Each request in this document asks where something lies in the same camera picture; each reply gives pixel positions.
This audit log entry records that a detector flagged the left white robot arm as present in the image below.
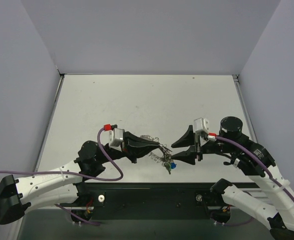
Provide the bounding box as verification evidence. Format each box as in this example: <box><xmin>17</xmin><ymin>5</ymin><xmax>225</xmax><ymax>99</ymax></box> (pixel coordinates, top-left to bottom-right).
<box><xmin>0</xmin><ymin>128</ymin><xmax>160</xmax><ymax>225</ymax></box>

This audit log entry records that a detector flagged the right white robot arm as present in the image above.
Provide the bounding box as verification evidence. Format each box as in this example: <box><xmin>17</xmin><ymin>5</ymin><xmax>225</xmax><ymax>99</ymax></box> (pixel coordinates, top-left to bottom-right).
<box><xmin>171</xmin><ymin>116</ymin><xmax>294</xmax><ymax>240</ymax></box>

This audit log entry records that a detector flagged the green key tag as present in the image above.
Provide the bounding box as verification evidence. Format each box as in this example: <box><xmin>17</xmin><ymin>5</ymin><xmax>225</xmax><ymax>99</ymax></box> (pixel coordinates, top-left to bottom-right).
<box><xmin>164</xmin><ymin>162</ymin><xmax>171</xmax><ymax>174</ymax></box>

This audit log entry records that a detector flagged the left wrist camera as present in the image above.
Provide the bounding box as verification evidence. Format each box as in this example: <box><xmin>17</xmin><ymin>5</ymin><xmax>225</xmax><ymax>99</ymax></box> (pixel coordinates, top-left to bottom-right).
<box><xmin>104</xmin><ymin>124</ymin><xmax>124</xmax><ymax>149</ymax></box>

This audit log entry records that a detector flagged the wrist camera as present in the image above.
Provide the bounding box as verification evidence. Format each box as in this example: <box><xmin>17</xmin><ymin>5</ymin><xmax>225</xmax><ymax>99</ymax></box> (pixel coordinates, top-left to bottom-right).
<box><xmin>193</xmin><ymin>117</ymin><xmax>216</xmax><ymax>142</ymax></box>
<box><xmin>104</xmin><ymin>124</ymin><xmax>124</xmax><ymax>149</ymax></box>

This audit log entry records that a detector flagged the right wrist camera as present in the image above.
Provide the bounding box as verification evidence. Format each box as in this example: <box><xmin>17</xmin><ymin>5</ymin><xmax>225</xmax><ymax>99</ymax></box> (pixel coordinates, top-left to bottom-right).
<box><xmin>193</xmin><ymin>117</ymin><xmax>216</xmax><ymax>142</ymax></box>

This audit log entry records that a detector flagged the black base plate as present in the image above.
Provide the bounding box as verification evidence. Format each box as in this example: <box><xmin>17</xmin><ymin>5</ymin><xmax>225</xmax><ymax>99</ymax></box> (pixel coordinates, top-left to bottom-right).
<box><xmin>56</xmin><ymin>182</ymin><xmax>241</xmax><ymax>221</ymax></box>

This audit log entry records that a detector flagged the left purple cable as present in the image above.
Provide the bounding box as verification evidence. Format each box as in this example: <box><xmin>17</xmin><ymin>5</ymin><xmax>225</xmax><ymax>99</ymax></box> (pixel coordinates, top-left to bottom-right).
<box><xmin>0</xmin><ymin>126</ymin><xmax>124</xmax><ymax>226</ymax></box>

